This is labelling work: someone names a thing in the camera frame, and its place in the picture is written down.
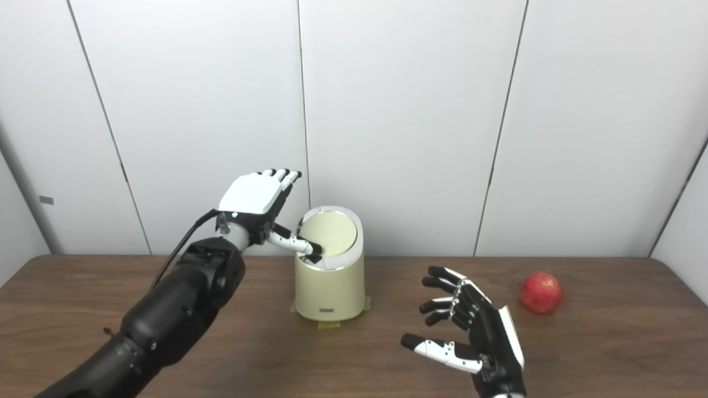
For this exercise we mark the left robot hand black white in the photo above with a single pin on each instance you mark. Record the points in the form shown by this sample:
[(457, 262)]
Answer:
[(251, 194)]

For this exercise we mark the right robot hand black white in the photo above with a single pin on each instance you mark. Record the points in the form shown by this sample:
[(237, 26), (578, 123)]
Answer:
[(492, 340)]

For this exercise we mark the red apple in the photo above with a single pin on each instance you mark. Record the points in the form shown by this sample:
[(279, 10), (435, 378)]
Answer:
[(540, 293)]

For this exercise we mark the cream round bin lid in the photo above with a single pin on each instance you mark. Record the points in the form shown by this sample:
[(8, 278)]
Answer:
[(332, 232)]

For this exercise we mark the cream-colored round bin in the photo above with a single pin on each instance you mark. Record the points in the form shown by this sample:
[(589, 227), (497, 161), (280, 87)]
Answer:
[(329, 290)]

